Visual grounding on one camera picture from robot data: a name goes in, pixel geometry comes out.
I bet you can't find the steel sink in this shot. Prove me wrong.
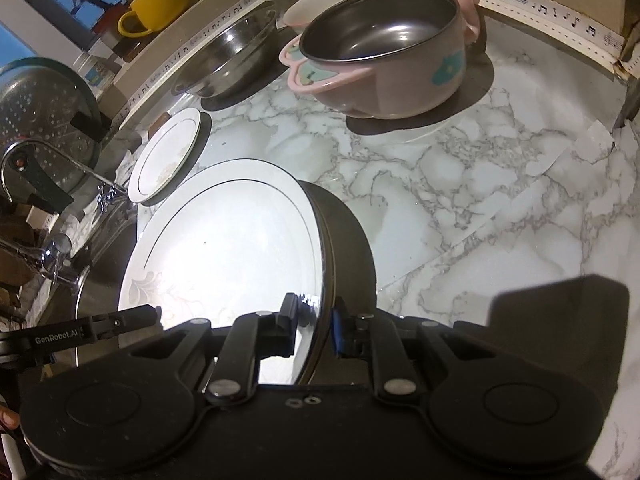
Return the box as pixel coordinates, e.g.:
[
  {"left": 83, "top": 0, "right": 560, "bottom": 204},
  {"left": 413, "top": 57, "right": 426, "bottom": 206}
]
[{"left": 74, "top": 199, "right": 147, "bottom": 367}]

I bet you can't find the large white plate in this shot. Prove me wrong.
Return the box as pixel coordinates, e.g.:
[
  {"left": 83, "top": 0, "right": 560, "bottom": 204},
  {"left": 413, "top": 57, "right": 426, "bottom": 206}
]
[{"left": 117, "top": 159, "right": 334, "bottom": 386}]

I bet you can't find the small white plate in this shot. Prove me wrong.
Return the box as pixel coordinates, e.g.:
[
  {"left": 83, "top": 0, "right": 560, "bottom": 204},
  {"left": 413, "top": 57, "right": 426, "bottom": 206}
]
[{"left": 127, "top": 107, "right": 202, "bottom": 205}]

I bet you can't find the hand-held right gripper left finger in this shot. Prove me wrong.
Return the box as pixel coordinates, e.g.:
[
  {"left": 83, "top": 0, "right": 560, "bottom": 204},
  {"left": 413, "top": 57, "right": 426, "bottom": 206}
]
[{"left": 131, "top": 294, "right": 301, "bottom": 407}]

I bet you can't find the stainless steel bowl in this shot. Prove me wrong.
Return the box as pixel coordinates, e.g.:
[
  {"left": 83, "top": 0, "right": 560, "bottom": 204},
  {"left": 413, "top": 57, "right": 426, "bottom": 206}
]
[{"left": 172, "top": 9, "right": 279, "bottom": 100}]

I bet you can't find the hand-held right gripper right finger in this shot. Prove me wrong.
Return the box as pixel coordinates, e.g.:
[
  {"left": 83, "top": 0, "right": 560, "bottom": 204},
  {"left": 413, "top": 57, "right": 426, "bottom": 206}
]
[{"left": 330, "top": 297, "right": 482, "bottom": 405}]

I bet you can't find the white bowl with red rim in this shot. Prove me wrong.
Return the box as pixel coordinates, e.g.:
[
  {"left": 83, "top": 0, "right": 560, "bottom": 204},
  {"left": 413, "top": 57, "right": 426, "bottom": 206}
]
[{"left": 282, "top": 0, "right": 376, "bottom": 31}]

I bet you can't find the chrome faucet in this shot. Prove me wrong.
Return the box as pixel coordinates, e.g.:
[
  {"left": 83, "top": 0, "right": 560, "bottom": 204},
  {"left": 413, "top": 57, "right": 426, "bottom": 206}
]
[{"left": 0, "top": 139, "right": 130, "bottom": 281}]

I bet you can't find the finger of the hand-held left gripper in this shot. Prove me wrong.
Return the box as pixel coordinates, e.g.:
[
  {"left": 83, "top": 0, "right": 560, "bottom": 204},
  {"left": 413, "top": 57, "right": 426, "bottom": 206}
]
[{"left": 90, "top": 305, "right": 162, "bottom": 342}]

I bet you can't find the pink steel-lined pot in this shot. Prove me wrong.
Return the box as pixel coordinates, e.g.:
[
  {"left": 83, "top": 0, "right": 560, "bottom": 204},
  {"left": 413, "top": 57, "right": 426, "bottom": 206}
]
[{"left": 279, "top": 0, "right": 483, "bottom": 119}]

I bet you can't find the steel colander with glass lid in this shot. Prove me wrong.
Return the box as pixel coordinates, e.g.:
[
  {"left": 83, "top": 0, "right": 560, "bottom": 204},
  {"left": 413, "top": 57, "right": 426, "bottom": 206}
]
[{"left": 0, "top": 57, "right": 112, "bottom": 211}]

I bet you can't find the yellow mug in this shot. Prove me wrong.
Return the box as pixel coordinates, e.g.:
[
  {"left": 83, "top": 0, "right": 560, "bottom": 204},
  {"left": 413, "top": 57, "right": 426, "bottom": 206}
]
[{"left": 117, "top": 0, "right": 195, "bottom": 39}]

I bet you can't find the small white pill bottle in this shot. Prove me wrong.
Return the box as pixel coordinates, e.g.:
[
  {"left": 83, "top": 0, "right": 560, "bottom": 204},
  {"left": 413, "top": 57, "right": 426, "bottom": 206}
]
[{"left": 75, "top": 52, "right": 117, "bottom": 87}]

